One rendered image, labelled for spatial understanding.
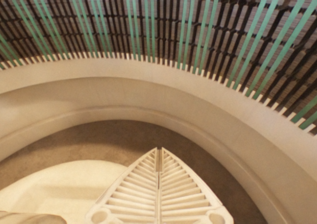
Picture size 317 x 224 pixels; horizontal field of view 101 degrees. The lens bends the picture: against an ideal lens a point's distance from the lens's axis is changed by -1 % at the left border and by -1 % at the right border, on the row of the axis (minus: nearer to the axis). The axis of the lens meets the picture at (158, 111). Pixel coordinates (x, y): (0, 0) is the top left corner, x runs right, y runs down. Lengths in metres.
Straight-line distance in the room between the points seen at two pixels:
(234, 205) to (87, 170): 0.70
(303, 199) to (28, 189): 0.88
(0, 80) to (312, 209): 1.33
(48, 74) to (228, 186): 1.07
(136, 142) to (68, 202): 0.53
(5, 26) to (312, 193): 1.24
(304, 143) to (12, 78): 1.11
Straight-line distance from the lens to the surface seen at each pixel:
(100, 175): 0.46
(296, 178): 0.74
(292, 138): 0.53
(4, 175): 1.21
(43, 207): 0.57
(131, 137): 0.97
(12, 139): 1.21
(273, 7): 0.45
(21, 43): 0.81
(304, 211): 0.80
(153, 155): 0.17
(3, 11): 0.79
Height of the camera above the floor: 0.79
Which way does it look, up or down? 46 degrees down
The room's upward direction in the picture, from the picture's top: straight up
